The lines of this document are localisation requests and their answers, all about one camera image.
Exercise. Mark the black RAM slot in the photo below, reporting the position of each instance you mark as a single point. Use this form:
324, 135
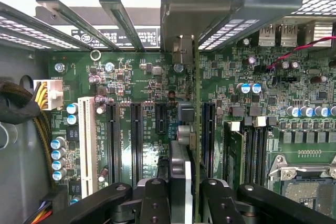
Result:
268, 140
257, 155
248, 155

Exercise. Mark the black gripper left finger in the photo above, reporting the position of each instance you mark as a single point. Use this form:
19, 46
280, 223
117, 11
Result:
155, 203

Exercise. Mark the CPU socket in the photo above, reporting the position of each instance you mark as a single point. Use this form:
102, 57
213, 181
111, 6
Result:
302, 197

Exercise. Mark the silver USB port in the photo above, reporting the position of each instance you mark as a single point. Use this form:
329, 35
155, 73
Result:
288, 35
267, 35

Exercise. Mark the white expansion slot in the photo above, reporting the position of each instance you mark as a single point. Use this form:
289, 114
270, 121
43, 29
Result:
88, 142

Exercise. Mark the dark grey PC case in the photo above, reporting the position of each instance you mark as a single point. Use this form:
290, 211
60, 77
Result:
21, 155

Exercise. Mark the silver network port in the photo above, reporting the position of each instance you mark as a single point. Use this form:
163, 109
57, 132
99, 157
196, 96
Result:
319, 33

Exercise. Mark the short black expansion slot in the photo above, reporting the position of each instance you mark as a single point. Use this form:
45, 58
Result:
160, 119

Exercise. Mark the white power connector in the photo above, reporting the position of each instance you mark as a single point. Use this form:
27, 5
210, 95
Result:
52, 95

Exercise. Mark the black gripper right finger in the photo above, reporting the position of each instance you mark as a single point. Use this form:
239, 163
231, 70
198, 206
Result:
218, 205

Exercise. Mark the black power connector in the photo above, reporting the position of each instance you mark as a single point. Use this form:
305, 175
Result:
56, 197

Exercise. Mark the green motherboard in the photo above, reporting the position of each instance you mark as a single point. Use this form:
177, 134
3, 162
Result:
157, 87

